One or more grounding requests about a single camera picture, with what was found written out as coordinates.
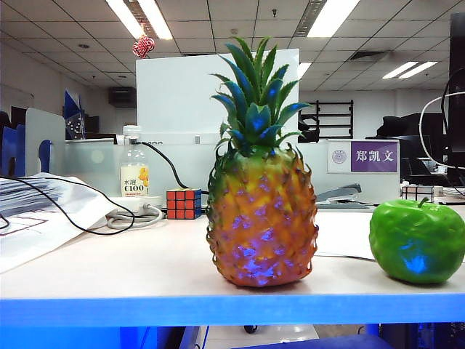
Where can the plastic pineapple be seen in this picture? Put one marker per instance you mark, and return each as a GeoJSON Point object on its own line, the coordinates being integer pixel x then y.
{"type": "Point", "coordinates": [261, 218]}

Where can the black computer monitor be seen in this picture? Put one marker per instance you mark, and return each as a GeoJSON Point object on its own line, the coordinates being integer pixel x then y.
{"type": "Point", "coordinates": [458, 109]}

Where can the wide ceiling light panel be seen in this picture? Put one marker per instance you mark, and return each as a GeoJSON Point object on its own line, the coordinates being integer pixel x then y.
{"type": "Point", "coordinates": [332, 18]}

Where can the blue bookend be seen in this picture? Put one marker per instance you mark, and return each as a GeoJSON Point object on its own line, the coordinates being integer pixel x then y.
{"type": "Point", "coordinates": [7, 145]}

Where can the white paper sheet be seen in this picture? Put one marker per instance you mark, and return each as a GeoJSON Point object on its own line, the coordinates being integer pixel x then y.
{"type": "Point", "coordinates": [356, 253]}
{"type": "Point", "coordinates": [345, 229]}

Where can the white bookend with cutout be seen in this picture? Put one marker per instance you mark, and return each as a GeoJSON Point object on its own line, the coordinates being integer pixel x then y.
{"type": "Point", "coordinates": [36, 123]}

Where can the double ceiling light strip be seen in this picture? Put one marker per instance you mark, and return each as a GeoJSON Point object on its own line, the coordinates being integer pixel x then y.
{"type": "Point", "coordinates": [410, 69]}

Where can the long ceiling light strip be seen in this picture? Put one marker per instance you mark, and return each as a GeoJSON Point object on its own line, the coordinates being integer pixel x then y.
{"type": "Point", "coordinates": [156, 20]}
{"type": "Point", "coordinates": [125, 18]}

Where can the ceiling air vent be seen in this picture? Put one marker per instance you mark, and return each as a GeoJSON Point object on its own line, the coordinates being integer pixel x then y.
{"type": "Point", "coordinates": [370, 54]}

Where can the stack of printed papers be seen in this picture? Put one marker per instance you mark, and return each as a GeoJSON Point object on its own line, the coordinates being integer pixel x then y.
{"type": "Point", "coordinates": [22, 198]}

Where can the clear C100 drink bottle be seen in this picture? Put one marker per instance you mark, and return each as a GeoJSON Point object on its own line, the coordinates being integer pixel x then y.
{"type": "Point", "coordinates": [133, 178]}

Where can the white power strip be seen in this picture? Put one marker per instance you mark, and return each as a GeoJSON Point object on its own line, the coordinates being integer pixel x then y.
{"type": "Point", "coordinates": [134, 201]}

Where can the frosted glass desk partition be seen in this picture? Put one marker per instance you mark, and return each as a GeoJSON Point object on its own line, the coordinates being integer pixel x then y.
{"type": "Point", "coordinates": [98, 171]}

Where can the translucent red-printed plastic bag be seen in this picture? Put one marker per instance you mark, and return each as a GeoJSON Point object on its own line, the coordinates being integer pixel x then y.
{"type": "Point", "coordinates": [80, 207]}

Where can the green plastic apple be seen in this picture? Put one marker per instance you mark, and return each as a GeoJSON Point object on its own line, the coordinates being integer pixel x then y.
{"type": "Point", "coordinates": [414, 240]}

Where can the white AOC monitor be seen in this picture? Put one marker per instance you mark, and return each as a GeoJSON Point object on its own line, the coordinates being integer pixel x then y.
{"type": "Point", "coordinates": [174, 94]}

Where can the black wall rack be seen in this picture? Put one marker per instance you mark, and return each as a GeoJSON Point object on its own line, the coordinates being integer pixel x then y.
{"type": "Point", "coordinates": [351, 116]}

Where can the grey stapler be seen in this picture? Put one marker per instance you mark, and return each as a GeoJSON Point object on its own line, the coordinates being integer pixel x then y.
{"type": "Point", "coordinates": [341, 191]}

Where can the dark wall-mounted box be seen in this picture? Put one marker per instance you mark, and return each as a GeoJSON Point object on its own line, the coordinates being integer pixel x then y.
{"type": "Point", "coordinates": [123, 96]}

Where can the grey flat tray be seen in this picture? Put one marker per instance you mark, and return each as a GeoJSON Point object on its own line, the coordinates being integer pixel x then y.
{"type": "Point", "coordinates": [348, 207]}

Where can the coloured Rubik's cube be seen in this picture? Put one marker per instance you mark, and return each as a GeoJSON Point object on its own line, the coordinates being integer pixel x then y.
{"type": "Point", "coordinates": [183, 203]}

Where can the red Chinese knot ornament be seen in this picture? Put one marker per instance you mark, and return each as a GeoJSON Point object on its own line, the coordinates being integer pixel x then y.
{"type": "Point", "coordinates": [143, 47]}

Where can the purple and white name plate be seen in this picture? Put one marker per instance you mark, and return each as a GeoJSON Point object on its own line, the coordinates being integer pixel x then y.
{"type": "Point", "coordinates": [374, 155]}

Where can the blue perforated file holder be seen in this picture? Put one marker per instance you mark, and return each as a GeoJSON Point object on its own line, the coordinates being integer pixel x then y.
{"type": "Point", "coordinates": [74, 123]}

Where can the silver mirror cube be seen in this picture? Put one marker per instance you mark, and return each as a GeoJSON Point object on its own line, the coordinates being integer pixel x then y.
{"type": "Point", "coordinates": [412, 192]}

